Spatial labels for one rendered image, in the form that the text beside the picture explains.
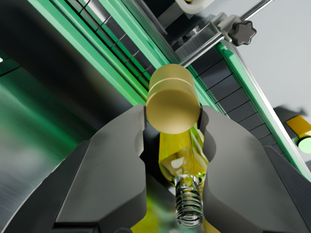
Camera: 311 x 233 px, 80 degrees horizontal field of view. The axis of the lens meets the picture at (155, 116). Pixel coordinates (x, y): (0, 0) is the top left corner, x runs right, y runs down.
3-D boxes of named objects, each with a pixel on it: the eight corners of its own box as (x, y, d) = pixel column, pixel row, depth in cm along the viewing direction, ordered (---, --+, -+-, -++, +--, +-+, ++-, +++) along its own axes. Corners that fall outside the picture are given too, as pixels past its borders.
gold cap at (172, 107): (149, 63, 14) (142, 85, 11) (195, 63, 14) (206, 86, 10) (150, 104, 16) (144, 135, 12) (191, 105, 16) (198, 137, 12)
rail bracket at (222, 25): (164, 56, 36) (163, 80, 25) (248, -13, 30) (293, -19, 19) (174, 68, 37) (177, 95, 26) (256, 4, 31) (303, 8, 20)
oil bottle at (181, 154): (160, 101, 42) (155, 179, 23) (181, 86, 39) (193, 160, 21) (175, 117, 44) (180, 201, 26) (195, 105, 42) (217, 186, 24)
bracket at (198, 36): (171, 42, 41) (172, 49, 35) (208, 10, 37) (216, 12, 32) (181, 55, 42) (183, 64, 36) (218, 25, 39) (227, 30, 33)
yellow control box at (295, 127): (275, 125, 58) (288, 140, 52) (300, 112, 56) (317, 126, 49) (283, 138, 61) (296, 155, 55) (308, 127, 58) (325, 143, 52)
